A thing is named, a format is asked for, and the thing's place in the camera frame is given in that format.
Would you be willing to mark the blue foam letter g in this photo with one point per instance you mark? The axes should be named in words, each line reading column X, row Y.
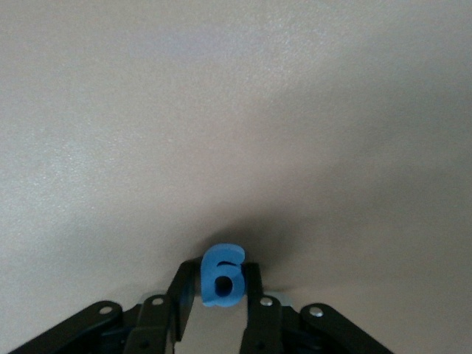
column 212, row 287

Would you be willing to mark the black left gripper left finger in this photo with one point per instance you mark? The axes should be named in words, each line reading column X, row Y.
column 155, row 324

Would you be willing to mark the brown table mat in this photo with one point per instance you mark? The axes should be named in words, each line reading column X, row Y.
column 221, row 110

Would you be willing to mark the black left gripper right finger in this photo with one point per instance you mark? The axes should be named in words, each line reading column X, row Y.
column 265, row 324

